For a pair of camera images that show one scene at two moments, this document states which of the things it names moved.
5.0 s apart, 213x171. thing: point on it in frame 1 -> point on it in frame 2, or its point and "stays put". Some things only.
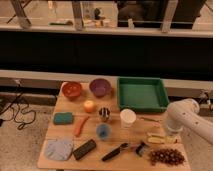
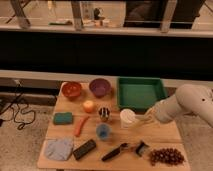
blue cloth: x=58 y=149 stays put
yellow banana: x=156 y=139 -> x=140 y=121
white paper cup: x=127 y=117 stays put
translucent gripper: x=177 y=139 -> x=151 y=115
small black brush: x=140 y=149 stays put
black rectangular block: x=84 y=149 stays put
